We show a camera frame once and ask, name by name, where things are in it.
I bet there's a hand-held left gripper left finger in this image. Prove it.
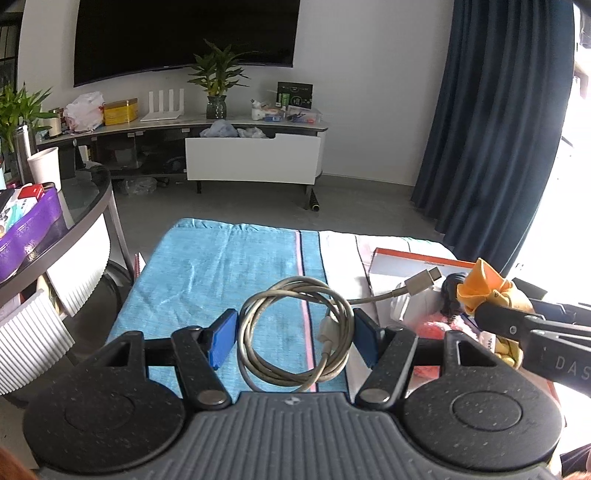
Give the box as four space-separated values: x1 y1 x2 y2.
85 308 241 412

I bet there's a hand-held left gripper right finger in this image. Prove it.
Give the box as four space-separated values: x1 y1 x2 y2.
353 307 502 411

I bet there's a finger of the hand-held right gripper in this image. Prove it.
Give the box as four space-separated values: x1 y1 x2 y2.
475 299 548 346
512 277 591 325

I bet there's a plain yellow scrunchie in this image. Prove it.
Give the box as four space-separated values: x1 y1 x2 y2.
457 257 532 317

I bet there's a dark blue cloth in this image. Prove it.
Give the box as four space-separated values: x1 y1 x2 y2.
440 272 469 319

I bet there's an orange white cardboard box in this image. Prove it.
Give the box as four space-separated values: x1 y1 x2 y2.
367 247 561 407

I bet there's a grey cable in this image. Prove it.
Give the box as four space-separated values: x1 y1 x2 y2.
235 267 446 393

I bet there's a blue towel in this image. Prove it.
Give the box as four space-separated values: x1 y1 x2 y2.
106 218 352 394

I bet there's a white ribbed drawer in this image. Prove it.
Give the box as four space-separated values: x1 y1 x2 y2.
46 212 112 317
0 291 75 395

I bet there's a clear plastic bag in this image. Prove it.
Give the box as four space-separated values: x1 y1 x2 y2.
113 176 158 197

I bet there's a white cabinet drawer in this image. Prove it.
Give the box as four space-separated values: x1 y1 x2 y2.
185 134 321 184

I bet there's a dark blue curtain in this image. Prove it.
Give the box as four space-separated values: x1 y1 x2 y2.
411 0 578 280

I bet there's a dark glass coffee table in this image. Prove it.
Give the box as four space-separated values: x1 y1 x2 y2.
0 164 134 407

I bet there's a blue crumpled cloth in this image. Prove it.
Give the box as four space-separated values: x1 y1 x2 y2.
199 120 238 138

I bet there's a television stand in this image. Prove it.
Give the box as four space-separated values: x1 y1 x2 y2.
37 115 331 195

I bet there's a purple tin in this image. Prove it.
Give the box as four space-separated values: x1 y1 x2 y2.
0 185 68 283

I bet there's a clear plastic box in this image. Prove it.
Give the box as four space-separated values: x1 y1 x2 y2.
286 106 321 124

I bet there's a potted plant in dark vase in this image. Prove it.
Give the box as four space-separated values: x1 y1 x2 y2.
187 39 252 120

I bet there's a white router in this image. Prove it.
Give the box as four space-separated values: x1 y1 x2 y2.
141 89 185 122

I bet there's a red white packet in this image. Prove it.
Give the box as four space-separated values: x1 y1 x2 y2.
11 182 56 200

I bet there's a teal packet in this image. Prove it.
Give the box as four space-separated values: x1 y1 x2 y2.
0 198 38 228

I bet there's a white cup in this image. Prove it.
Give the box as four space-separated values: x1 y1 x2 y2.
27 147 62 188

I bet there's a yellow box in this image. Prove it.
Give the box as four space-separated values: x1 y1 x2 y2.
102 98 139 126

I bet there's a green black box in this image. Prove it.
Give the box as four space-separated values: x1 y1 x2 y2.
277 82 315 109

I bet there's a white plastic bag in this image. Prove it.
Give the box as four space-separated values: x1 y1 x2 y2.
63 91 106 132

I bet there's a metal thermos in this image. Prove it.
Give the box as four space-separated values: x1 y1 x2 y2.
14 126 38 185

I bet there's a bamboo plant by thermos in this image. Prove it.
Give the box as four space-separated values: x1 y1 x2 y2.
0 82 58 153

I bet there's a black television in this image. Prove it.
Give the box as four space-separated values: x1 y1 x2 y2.
74 0 301 88

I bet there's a black framed glass partition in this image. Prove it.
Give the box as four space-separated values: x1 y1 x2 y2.
0 25 21 90

